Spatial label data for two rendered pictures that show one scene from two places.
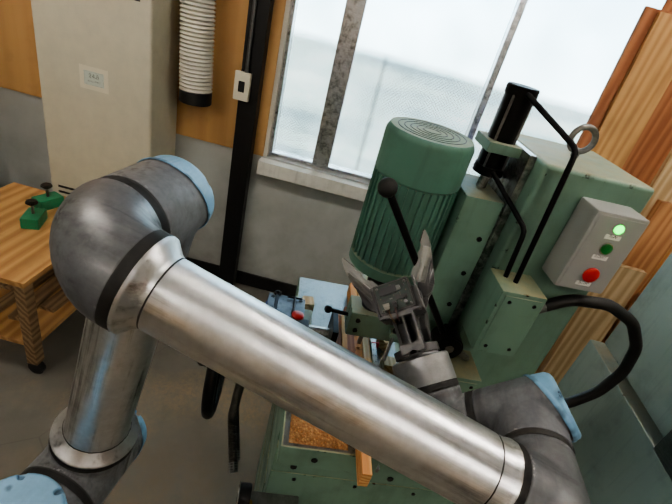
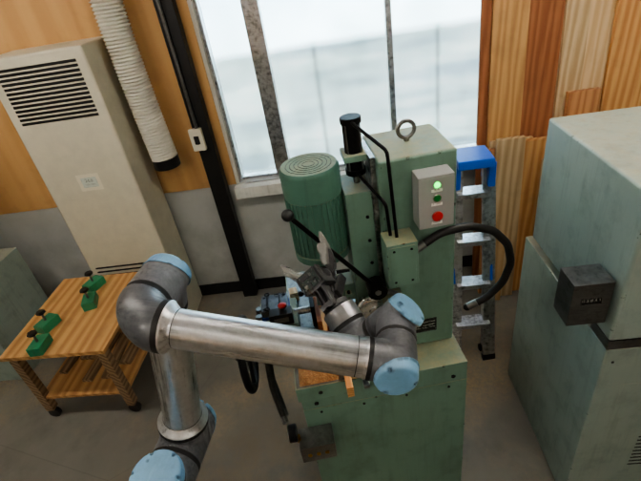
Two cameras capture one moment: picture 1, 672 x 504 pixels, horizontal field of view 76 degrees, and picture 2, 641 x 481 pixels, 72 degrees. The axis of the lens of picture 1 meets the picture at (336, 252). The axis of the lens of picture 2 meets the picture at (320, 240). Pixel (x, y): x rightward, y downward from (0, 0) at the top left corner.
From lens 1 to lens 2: 0.53 m
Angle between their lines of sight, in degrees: 6
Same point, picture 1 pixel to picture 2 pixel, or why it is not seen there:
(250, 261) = (262, 268)
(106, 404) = (179, 397)
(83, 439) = (176, 423)
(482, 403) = (369, 323)
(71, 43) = (64, 163)
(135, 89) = (121, 177)
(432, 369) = (341, 313)
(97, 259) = (141, 324)
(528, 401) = (386, 313)
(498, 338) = (402, 275)
